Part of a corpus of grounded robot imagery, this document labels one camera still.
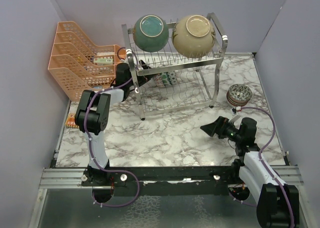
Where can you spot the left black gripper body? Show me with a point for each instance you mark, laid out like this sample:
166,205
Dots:
130,83

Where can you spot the steel two-tier dish rack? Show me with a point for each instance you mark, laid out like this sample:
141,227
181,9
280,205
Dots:
198,78

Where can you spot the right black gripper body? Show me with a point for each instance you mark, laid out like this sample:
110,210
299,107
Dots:
233,133

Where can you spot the orange snack packet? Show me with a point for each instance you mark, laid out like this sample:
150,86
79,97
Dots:
70,121

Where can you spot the pink patterned small bowl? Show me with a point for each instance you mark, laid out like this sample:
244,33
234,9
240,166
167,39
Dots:
240,92

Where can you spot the aluminium frame rail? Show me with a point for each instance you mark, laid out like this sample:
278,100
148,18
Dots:
61,178

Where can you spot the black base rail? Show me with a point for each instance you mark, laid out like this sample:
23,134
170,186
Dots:
163,180

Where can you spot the green white box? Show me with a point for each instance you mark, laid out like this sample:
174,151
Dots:
103,61

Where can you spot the large cream ceramic bowl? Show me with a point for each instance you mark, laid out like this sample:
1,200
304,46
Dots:
193,36

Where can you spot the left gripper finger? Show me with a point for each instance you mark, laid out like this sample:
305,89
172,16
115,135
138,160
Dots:
144,79
143,65

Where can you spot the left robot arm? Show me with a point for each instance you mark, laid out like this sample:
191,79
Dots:
92,116

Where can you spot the large teal ceramic bowl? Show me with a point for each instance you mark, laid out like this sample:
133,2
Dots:
150,33

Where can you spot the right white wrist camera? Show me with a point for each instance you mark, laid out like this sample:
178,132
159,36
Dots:
235,114

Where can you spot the dark red patterned bowl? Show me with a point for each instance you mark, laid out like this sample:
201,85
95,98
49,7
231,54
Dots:
158,80

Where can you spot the blue dotted small bowl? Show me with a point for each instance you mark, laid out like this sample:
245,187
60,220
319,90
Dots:
172,77

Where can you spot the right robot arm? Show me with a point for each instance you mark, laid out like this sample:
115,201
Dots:
277,203

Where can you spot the green patterned small bowl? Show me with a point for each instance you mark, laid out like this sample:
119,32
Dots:
165,79

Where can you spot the orange plastic file organizer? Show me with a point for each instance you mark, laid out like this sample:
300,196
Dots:
71,61

